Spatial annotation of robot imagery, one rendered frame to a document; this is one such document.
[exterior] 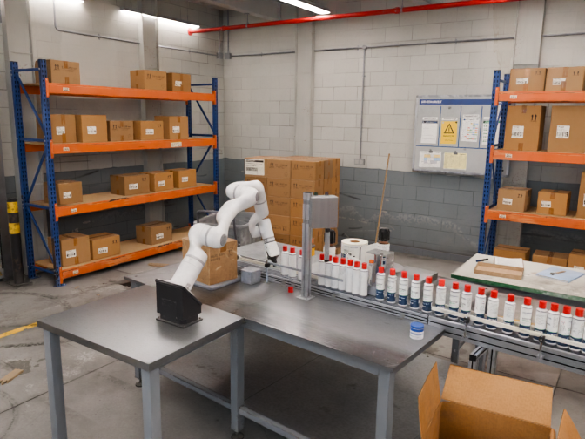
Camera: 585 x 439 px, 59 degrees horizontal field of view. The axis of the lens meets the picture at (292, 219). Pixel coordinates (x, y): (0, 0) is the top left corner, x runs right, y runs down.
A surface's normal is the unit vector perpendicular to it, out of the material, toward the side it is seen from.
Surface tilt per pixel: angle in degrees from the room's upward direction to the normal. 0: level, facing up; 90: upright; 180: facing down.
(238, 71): 90
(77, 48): 90
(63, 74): 90
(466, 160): 90
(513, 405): 38
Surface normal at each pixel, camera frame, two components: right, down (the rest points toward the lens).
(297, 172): -0.46, 0.18
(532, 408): -0.27, -0.67
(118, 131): 0.84, 0.12
